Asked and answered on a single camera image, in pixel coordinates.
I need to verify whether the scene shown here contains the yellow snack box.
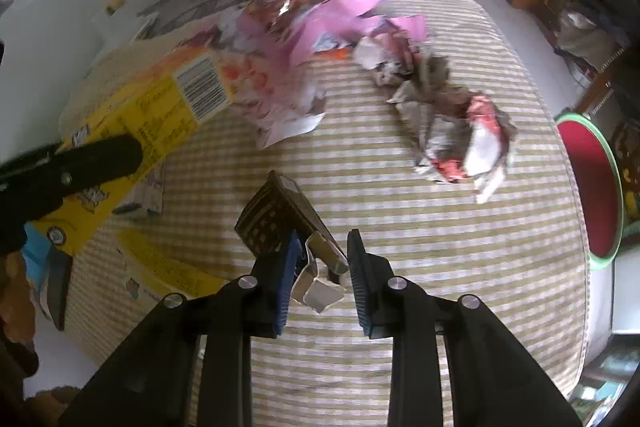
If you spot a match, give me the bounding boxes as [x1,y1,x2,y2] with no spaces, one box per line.
[34,46,231,256]

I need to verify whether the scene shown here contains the pink wrapper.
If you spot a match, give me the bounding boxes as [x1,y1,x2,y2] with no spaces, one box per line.
[216,52,326,150]

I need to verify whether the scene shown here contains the red grey wrapper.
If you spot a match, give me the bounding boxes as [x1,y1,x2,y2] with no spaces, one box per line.
[384,52,518,204]

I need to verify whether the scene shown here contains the red green trash bin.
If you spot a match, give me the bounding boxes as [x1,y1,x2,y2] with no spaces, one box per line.
[555,113,625,270]

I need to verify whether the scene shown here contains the dark blue jacket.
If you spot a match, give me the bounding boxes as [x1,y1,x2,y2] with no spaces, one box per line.
[555,0,639,70]

